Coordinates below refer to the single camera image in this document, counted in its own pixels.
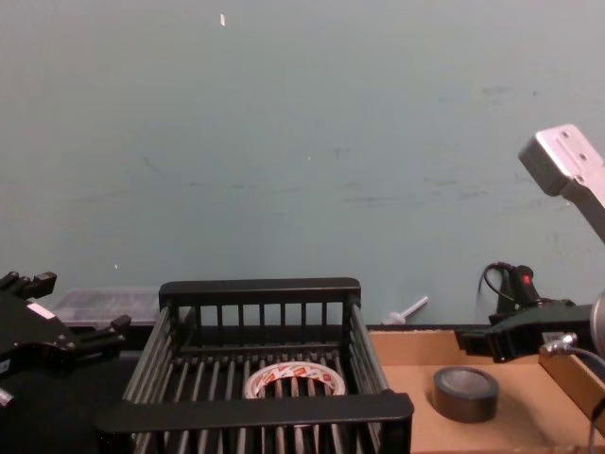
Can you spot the roll of silver tape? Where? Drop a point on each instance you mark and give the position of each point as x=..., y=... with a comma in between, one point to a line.
x=465, y=402

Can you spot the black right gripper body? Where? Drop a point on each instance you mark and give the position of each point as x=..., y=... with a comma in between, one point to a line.
x=558, y=321

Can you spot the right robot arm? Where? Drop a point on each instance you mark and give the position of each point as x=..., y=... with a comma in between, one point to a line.
x=553, y=161

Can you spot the shallow brown cardboard tray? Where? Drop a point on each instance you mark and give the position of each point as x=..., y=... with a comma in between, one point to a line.
x=406, y=425

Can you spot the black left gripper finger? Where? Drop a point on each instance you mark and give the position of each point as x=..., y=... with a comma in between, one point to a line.
x=38, y=284
x=99, y=338

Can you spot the black rack with steel bars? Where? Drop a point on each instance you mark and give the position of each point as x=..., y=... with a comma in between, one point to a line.
x=255, y=409

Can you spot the plain pale wall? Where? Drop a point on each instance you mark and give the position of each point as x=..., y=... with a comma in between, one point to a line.
x=302, y=142

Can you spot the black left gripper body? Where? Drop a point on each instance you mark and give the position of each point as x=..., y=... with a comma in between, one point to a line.
x=33, y=340

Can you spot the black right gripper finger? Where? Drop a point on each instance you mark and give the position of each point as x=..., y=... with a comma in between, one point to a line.
x=506, y=350
x=477, y=341

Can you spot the clear plastic case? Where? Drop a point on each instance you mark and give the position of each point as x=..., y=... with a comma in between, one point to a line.
x=108, y=305

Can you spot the roll of white tape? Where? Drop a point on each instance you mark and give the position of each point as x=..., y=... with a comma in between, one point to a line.
x=326, y=378

